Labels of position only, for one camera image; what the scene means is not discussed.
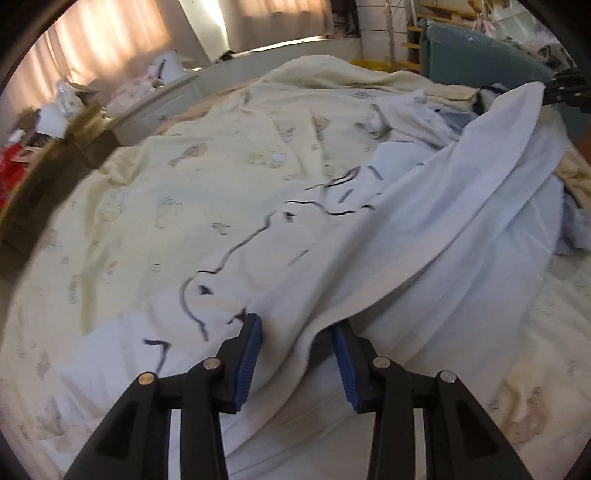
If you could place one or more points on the white bucket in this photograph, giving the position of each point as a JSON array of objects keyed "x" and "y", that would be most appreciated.
[{"x": 173, "y": 67}]

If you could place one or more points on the red packets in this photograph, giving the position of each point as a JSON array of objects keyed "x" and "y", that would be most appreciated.
[{"x": 11, "y": 175}]

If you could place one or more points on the white low partition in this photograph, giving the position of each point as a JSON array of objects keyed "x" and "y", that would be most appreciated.
[{"x": 286, "y": 53}]

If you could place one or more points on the teal headboard with orange stripe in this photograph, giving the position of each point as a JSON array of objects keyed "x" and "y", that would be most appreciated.
[{"x": 471, "y": 55}]

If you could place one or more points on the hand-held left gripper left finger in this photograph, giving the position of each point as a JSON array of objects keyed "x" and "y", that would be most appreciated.
[{"x": 247, "y": 360}]

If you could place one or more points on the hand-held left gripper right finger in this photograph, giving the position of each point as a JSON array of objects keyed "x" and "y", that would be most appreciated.
[{"x": 345, "y": 364}]

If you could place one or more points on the cream printed blanket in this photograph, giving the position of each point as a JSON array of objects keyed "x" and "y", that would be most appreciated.
[{"x": 184, "y": 184}]

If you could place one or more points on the peach bed sheet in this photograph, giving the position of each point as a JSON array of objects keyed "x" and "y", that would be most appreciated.
[{"x": 198, "y": 117}]

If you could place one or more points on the wooden desk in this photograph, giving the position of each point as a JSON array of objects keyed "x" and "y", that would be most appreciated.
[{"x": 51, "y": 184}]

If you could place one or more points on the white dresser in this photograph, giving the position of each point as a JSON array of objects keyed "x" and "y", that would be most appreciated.
[{"x": 157, "y": 113}]

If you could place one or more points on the pink cloth pile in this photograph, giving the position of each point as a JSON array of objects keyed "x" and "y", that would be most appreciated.
[{"x": 136, "y": 92}]

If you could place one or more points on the black white fuzzy blanket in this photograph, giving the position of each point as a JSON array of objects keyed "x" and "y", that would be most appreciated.
[{"x": 540, "y": 48}]

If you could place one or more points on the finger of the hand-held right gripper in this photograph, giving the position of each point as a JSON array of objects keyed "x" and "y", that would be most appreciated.
[{"x": 556, "y": 88}]

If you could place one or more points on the wooden clothes rack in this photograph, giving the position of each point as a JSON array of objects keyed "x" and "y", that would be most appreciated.
[{"x": 414, "y": 46}]

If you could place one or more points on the white printed t-shirt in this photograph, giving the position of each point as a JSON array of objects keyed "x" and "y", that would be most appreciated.
[{"x": 369, "y": 254}]

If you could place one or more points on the yellow plastic stool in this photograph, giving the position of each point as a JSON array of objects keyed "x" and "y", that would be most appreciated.
[{"x": 371, "y": 64}]

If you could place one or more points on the beige curtains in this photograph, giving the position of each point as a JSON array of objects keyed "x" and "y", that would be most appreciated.
[{"x": 138, "y": 32}]

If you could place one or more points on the white plastic bag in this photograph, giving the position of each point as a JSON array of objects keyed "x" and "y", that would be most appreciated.
[{"x": 57, "y": 110}]

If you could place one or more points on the black and white shirt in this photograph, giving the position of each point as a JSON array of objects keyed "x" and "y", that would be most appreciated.
[{"x": 491, "y": 99}]

